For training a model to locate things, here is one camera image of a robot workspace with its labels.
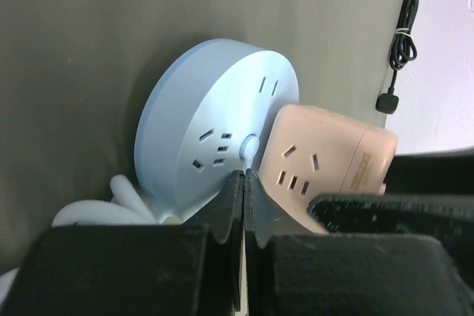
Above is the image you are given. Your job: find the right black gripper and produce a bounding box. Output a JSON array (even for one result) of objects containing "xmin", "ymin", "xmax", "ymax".
[{"xmin": 307, "ymin": 147, "xmax": 473, "ymax": 237}]

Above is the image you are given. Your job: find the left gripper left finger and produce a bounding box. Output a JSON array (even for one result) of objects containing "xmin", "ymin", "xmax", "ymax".
[{"xmin": 1, "ymin": 171, "xmax": 244, "ymax": 315}]

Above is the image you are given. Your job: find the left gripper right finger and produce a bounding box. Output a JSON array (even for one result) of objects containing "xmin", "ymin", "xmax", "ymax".
[{"xmin": 244, "ymin": 170, "xmax": 473, "ymax": 315}]

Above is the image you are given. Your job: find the pink cube plug adapter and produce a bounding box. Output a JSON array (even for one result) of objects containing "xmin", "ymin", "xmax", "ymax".
[{"xmin": 258, "ymin": 104, "xmax": 398, "ymax": 233}]

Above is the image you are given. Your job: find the round light blue socket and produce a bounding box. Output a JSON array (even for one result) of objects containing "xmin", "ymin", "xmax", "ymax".
[{"xmin": 134, "ymin": 38, "xmax": 299, "ymax": 223}]

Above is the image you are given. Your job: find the light blue coiled cable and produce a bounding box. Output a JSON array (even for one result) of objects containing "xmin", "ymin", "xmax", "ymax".
[{"xmin": 0, "ymin": 174, "xmax": 156, "ymax": 295}]

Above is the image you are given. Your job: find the black power cable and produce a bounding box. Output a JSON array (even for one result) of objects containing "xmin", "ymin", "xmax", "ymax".
[{"xmin": 375, "ymin": 0, "xmax": 424, "ymax": 114}]

